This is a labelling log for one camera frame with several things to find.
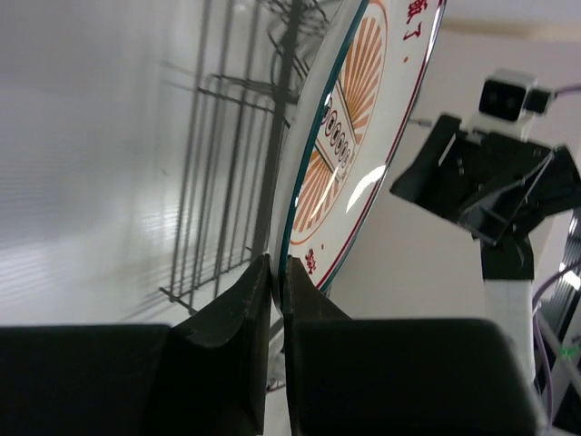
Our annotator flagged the aluminium frame rail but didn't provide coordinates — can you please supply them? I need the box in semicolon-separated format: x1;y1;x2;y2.
540;211;580;435

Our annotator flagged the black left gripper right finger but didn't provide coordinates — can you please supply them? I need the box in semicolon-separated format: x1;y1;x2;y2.
283;256;359;435

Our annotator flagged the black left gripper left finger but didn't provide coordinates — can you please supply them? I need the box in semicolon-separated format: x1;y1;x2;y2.
165;254;271;435

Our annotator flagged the orange sunburst plate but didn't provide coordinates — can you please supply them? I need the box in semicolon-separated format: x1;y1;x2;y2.
268;1;446;302

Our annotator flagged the grey wire dish rack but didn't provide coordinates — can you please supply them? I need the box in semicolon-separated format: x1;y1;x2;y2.
161;1;338;312

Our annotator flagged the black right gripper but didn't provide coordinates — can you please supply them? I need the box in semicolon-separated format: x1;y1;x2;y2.
390;114;580;280

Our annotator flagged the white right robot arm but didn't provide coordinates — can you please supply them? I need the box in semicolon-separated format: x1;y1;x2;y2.
390;114;580;382

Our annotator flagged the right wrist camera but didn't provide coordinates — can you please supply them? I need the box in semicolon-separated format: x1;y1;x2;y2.
466;69;556;141

